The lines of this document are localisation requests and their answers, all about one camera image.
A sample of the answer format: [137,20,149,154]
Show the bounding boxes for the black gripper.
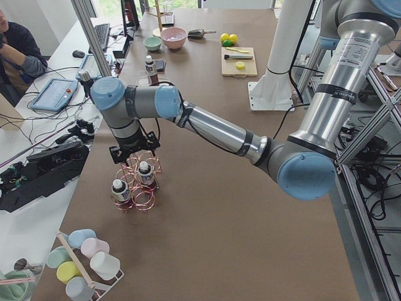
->
[113,129,156,167]

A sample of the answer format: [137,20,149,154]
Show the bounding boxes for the copper wire bottle basket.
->
[112,151,162,213]

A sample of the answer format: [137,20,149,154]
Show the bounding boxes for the tea bottle white cap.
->
[111,179,133,211]
[145,55,159,85]
[138,161,157,190]

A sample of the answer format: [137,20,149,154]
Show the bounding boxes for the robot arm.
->
[91,1,400,201]

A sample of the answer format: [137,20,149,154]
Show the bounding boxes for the clear wine glass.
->
[137,70,151,87]

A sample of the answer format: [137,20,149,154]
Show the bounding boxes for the black equipment beside table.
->
[1,120,95,213]

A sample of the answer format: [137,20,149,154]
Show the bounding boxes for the pink cup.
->
[80,238,110,259]

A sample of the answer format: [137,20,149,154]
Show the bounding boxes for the light blue cup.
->
[68,229,97,248]

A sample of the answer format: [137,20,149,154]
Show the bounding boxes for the blue teach pendant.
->
[78,54,102,80]
[29,78,78,112]

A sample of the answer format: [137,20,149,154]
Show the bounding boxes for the white cup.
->
[90,251,120,280]

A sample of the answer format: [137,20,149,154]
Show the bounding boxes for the green bowl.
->
[143,36,162,51]

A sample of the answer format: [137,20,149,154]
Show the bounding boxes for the black computer mouse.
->
[72,50,85,58]

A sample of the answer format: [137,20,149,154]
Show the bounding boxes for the pink bowl with ice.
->
[160,27,187,50]

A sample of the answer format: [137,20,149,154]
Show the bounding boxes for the pale green cup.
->
[46,246,71,269]

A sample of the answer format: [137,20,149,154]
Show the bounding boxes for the round wooden stand base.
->
[145,0,175,37]

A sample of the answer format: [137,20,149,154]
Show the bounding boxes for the black keyboard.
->
[94,23,110,53]

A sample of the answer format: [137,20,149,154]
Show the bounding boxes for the steel muddler black tip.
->
[224,54,253,60]

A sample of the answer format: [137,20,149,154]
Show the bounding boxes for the yellow cup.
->
[56,261,81,285]

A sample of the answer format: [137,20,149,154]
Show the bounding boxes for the half lemon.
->
[236,61,245,70]

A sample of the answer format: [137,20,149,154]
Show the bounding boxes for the steel ice scoop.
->
[187,29,217,40]

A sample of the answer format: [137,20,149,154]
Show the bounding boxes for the bamboo cutting board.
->
[221,47,258,77]

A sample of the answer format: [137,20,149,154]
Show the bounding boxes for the black monitor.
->
[120,0,140,41]

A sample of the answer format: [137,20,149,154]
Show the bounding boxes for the yellow plastic knife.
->
[226,47,250,53]

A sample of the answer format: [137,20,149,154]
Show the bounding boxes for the grey cup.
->
[65,277,95,301]

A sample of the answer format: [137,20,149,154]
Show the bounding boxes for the seated person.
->
[1,13,48,107]

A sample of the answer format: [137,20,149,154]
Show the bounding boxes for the white wire cup rack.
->
[56,232,125,300]

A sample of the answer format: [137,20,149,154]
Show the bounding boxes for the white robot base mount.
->
[248,0,315,111]

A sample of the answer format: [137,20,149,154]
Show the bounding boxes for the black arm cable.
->
[137,81,314,151]

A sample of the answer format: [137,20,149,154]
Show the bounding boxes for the aluminium frame post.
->
[71,0,112,77]

